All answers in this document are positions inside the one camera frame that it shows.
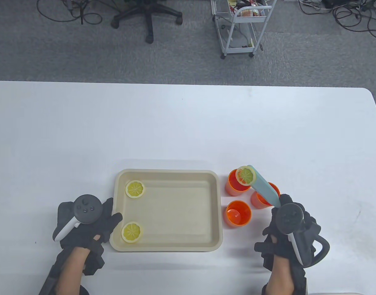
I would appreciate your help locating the white wheeled cart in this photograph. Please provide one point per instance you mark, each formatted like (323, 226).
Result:
(252, 20)

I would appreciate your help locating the beige food tray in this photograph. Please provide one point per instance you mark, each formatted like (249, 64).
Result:
(175, 212)

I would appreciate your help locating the person's left forearm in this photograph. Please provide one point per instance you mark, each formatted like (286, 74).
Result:
(71, 270)

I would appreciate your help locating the black left hand controller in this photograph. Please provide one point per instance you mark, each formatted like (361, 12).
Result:
(86, 209)

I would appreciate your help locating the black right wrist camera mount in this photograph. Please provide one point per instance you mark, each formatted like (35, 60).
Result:
(301, 282)

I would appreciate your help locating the black right hand controller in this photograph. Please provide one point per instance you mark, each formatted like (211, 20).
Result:
(289, 218)

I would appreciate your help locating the person's right hand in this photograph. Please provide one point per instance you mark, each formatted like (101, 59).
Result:
(273, 242)

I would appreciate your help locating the light blue dessert spatula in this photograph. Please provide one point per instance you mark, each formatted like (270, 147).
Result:
(264, 190)

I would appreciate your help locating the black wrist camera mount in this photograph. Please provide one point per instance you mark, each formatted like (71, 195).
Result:
(48, 284)
(301, 282)

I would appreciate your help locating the white power strip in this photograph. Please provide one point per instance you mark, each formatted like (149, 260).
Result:
(310, 1)

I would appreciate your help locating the black hand controller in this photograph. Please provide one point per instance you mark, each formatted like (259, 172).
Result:
(86, 209)
(289, 218)

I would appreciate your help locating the yellow lemon slice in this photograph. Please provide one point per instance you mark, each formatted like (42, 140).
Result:
(135, 189)
(131, 232)
(245, 175)

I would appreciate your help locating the person's right forearm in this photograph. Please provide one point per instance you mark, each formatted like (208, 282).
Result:
(281, 276)

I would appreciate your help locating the person's left hand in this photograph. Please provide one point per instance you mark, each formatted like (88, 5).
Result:
(106, 221)

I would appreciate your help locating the black office chair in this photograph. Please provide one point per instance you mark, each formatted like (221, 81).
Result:
(149, 18)

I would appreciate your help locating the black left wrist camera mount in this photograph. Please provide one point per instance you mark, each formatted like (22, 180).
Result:
(48, 284)

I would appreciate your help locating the snack packet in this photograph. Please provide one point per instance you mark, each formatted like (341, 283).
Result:
(250, 12)

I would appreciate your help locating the orange plastic cup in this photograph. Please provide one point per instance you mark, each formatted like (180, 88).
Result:
(257, 199)
(238, 213)
(234, 188)

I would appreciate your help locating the black stand pole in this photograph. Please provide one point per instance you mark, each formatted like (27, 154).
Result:
(82, 12)

